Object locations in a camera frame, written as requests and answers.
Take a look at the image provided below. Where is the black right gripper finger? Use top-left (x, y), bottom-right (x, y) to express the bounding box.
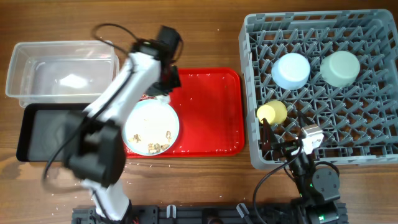
top-left (297, 111), bottom-right (315, 128)
top-left (262, 118), bottom-right (279, 152)

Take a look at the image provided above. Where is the yellow cup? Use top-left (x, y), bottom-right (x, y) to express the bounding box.
top-left (256, 100), bottom-right (287, 125)

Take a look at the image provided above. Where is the light blue bowl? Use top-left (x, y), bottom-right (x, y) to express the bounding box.
top-left (271, 53), bottom-right (310, 90)

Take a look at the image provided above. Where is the light blue plate with rice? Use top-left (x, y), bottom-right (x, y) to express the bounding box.
top-left (123, 100), bottom-right (180, 156)

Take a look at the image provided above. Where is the mint green bowl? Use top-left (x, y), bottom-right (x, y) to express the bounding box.
top-left (320, 51), bottom-right (361, 88)

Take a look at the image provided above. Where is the white napkin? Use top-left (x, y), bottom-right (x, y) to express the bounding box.
top-left (155, 95), bottom-right (171, 104)

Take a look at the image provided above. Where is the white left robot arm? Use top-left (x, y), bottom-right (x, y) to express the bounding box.
top-left (59, 26), bottom-right (183, 223)

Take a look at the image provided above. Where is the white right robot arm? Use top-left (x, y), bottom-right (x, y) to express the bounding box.
top-left (253, 111), bottom-right (348, 223)

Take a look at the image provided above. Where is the grey dishwasher rack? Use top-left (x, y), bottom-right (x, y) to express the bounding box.
top-left (239, 9), bottom-right (397, 169)

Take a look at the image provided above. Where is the black waste bin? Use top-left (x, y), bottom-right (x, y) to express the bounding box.
top-left (16, 103), bottom-right (88, 162)

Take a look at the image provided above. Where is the red plastic tray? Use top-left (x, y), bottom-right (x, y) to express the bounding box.
top-left (124, 68), bottom-right (244, 159)

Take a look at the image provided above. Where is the clear plastic bin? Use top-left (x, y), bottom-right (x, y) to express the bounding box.
top-left (5, 40), bottom-right (119, 108)

